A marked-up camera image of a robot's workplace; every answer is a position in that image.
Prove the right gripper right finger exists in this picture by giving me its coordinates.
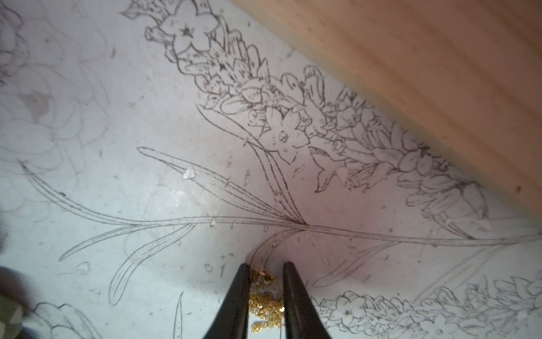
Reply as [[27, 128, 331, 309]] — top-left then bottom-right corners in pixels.
[[282, 261, 331, 339]]

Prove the wooden jewelry display stand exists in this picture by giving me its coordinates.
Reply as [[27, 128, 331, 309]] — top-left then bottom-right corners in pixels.
[[237, 1, 541, 223]]

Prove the white green work glove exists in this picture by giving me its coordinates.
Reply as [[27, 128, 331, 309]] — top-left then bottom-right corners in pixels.
[[0, 296, 24, 339]]

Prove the gold chain necklace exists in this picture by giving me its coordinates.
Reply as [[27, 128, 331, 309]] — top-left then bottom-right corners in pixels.
[[248, 268, 285, 334]]

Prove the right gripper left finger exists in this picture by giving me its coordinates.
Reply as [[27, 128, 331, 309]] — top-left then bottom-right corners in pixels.
[[204, 264, 251, 339]]

